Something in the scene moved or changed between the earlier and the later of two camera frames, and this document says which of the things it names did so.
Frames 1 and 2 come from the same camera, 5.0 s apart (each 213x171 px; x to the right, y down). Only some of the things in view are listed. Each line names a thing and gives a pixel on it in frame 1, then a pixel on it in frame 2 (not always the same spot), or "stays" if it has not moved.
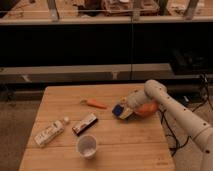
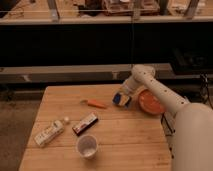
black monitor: [191, 60] stays
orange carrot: [95, 103] stays
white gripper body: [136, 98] → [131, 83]
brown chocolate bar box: [84, 124] stays
